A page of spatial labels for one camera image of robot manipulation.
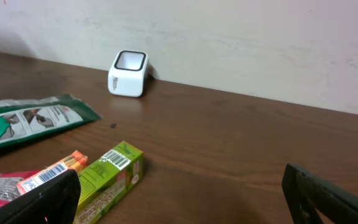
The orange tissue pack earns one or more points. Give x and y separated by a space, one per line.
75 161

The green white glove package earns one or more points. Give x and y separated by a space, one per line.
22 121

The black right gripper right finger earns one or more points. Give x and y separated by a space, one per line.
307 195

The green tea carton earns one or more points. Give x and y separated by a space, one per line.
107 180

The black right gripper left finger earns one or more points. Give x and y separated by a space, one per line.
53 202

